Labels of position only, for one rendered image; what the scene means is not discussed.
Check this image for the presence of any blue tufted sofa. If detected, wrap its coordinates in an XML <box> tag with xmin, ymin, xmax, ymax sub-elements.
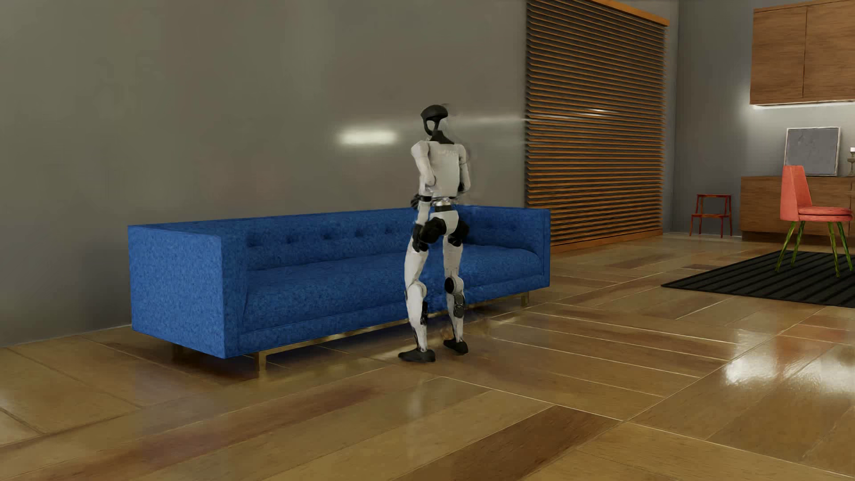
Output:
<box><xmin>127</xmin><ymin>204</ymin><xmax>551</xmax><ymax>370</ymax></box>

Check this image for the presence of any wooden wall cabinet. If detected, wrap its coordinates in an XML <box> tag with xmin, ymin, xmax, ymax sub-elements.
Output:
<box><xmin>749</xmin><ymin>0</ymin><xmax>855</xmax><ymax>106</ymax></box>

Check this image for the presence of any wooden sideboard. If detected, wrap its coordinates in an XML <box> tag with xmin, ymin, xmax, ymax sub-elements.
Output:
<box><xmin>740</xmin><ymin>175</ymin><xmax>855</xmax><ymax>243</ymax></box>

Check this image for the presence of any white humanoid robot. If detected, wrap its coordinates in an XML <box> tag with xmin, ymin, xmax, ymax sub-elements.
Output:
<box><xmin>398</xmin><ymin>104</ymin><xmax>472</xmax><ymax>363</ymax></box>

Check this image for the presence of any wooden slatted wall panel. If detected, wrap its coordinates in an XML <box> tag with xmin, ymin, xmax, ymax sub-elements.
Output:
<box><xmin>525</xmin><ymin>0</ymin><xmax>670</xmax><ymax>253</ymax></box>

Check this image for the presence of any black striped rug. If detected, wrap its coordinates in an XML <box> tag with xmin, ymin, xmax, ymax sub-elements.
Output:
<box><xmin>661</xmin><ymin>249</ymin><xmax>855</xmax><ymax>309</ymax></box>

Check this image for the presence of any grey framed picture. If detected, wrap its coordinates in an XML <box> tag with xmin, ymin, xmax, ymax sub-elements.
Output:
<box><xmin>783</xmin><ymin>126</ymin><xmax>841</xmax><ymax>177</ymax></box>

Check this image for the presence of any orange chair with green legs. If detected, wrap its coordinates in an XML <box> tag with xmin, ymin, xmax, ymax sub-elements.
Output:
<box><xmin>775</xmin><ymin>165</ymin><xmax>855</xmax><ymax>278</ymax></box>

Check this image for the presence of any small red stool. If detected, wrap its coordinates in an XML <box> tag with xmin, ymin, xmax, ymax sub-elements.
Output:
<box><xmin>689</xmin><ymin>194</ymin><xmax>733</xmax><ymax>239</ymax></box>

